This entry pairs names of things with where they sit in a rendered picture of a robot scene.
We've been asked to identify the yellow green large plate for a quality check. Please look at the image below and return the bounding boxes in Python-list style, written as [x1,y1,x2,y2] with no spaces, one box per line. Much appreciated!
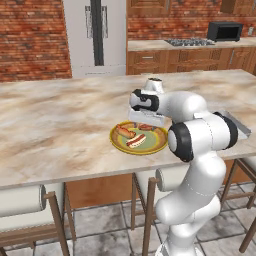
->
[109,120,169,156]

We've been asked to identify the white cushioned wooden stool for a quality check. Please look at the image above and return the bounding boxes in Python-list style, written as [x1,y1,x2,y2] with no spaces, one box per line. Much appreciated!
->
[219,155,256,255]
[130,164,191,256]
[0,182,78,256]

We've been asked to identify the wooden base cupboards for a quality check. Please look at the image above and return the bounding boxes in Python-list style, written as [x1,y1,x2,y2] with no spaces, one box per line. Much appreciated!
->
[126,46,256,76]

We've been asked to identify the grey hob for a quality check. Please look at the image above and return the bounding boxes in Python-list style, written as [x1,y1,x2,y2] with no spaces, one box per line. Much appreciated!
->
[164,37,216,47]

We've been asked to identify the black microwave oven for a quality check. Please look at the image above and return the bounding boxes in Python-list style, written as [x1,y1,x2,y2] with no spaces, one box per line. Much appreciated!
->
[206,21,245,43]

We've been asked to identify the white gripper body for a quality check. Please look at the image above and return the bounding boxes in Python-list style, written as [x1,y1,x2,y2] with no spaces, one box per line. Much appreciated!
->
[127,105,166,128]

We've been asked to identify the white fridge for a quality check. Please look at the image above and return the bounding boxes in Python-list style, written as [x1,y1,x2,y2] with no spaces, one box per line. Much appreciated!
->
[62,0,128,80]

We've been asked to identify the brown grilled sausage bun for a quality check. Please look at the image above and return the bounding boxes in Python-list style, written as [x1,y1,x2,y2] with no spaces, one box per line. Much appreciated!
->
[115,124,137,140]

